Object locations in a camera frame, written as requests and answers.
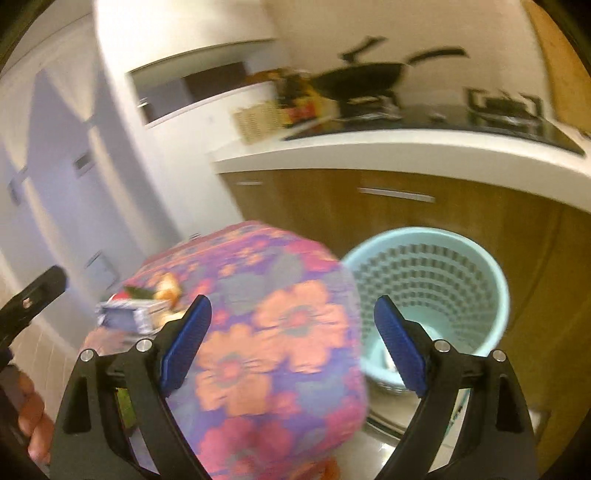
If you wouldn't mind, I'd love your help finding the black wok with handle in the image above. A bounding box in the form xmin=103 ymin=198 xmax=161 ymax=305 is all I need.
xmin=310 ymin=36 xmax=469 ymax=102

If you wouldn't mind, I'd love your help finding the orange peel on table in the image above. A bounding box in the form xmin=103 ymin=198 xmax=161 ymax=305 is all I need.
xmin=123 ymin=273 xmax=182 ymax=309

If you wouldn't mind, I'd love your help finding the wooden cutting board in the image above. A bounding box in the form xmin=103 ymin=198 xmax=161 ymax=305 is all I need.
xmin=523 ymin=1 xmax=590 ymax=133

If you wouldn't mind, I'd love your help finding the light blue perforated basket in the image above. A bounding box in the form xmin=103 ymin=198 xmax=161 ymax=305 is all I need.
xmin=342 ymin=227 xmax=510 ymax=393

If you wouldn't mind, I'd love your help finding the blue carton box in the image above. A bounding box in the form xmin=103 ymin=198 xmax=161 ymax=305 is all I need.
xmin=95 ymin=299 xmax=168 ymax=334

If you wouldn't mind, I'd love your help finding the black glass gas stove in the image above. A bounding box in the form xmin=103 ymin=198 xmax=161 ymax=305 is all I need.
xmin=287 ymin=88 xmax=585 ymax=157

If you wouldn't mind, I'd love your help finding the floral cloth covered table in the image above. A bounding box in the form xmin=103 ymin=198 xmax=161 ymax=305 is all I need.
xmin=80 ymin=220 xmax=371 ymax=480

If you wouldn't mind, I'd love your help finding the person left hand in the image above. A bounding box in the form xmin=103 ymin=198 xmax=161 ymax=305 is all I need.
xmin=18 ymin=371 xmax=54 ymax=465

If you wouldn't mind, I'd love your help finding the woven utensil basket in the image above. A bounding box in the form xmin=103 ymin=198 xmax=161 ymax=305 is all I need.
xmin=232 ymin=100 xmax=283 ymax=145

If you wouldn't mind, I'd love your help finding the red label sauce bottle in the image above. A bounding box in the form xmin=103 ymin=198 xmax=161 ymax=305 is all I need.
xmin=276 ymin=71 xmax=327 ymax=128

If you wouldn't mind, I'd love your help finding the wooden kitchen cabinet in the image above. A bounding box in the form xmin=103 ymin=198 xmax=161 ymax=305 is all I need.
xmin=223 ymin=169 xmax=590 ymax=468

